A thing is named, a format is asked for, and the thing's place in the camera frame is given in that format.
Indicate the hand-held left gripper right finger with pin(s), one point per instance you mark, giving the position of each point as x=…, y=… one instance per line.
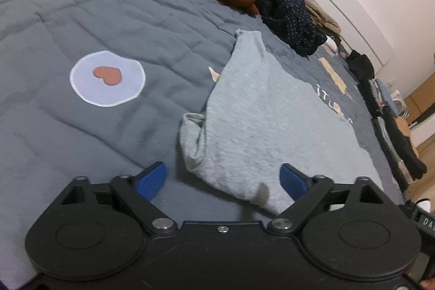
x=294, y=179

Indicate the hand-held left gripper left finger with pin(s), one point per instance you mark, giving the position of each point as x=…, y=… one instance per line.
x=153, y=179

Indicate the grey t-shirt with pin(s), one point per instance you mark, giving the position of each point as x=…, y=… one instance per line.
x=272, y=123

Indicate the folded black sweater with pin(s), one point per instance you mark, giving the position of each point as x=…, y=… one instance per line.
x=404, y=154

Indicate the folded blue garment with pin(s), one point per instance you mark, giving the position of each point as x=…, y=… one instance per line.
x=382, y=96

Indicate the white fan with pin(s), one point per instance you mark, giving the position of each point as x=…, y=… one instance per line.
x=400, y=105

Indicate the tall cardboard box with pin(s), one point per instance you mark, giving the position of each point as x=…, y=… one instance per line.
x=423, y=99

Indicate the small white pillow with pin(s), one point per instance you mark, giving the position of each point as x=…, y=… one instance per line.
x=331, y=45

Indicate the folded khaki garment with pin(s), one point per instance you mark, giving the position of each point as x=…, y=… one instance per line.
x=316, y=9

